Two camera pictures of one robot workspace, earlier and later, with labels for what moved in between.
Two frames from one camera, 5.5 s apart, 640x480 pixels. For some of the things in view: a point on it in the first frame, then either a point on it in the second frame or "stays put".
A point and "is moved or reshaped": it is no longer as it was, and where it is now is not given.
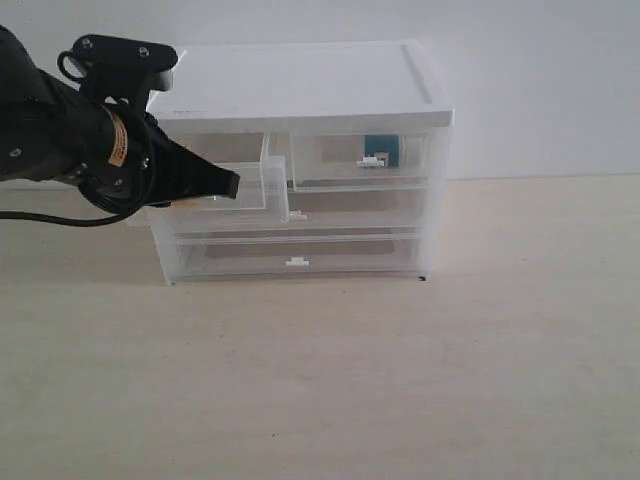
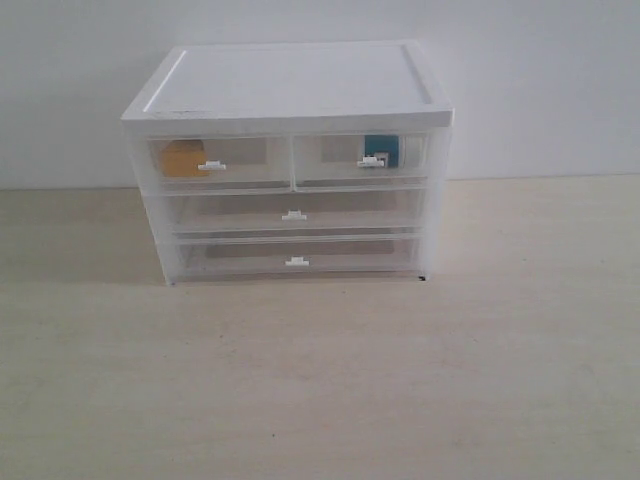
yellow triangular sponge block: (186, 203) is moved or reshaped
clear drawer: (360, 161) stays put
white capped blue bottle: (380, 150) stays put
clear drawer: (262, 198) is moved or reshaped
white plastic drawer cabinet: (338, 152) stays put
